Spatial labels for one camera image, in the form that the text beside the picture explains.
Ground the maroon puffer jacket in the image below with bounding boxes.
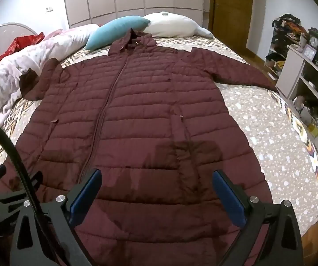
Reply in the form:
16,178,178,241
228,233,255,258
0,28,280,266

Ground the blue pillow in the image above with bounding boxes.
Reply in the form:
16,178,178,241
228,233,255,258
85,15,151,53

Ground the white pillow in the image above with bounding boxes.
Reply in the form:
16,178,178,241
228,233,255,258
142,12,214,38

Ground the white shelf unit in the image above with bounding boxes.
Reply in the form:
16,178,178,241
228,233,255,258
275,44,318,169

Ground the black flexible cable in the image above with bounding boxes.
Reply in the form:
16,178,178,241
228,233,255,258
0,113,46,219

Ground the pink white duvet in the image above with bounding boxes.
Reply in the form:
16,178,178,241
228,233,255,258
0,23,100,150

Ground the wooden door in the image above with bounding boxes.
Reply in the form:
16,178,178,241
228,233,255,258
209,0,267,59

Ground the patterned bedspread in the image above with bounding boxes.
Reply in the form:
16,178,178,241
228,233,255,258
0,35,318,244

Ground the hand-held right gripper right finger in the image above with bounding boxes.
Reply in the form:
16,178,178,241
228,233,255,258
212,170,305,266

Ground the red cloth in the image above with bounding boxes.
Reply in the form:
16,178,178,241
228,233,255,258
0,32,45,75

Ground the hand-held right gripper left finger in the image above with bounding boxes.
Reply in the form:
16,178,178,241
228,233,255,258
10,168,104,266

